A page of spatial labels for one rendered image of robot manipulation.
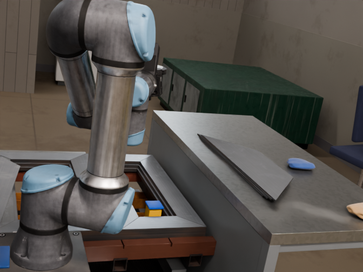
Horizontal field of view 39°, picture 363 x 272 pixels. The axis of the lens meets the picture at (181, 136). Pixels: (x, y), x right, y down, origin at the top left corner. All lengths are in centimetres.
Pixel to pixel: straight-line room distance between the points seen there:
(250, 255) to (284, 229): 16
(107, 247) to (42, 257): 57
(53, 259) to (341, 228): 94
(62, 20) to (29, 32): 562
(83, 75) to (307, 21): 591
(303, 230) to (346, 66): 462
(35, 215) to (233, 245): 82
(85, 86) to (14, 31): 544
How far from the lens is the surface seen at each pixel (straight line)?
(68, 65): 122
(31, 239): 127
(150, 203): 201
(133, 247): 185
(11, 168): 228
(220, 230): 192
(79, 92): 130
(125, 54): 107
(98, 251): 182
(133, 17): 106
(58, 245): 128
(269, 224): 165
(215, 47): 874
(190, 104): 576
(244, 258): 177
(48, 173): 123
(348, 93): 610
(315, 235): 169
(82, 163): 238
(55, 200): 121
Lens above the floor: 176
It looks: 18 degrees down
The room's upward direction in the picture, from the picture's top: 9 degrees clockwise
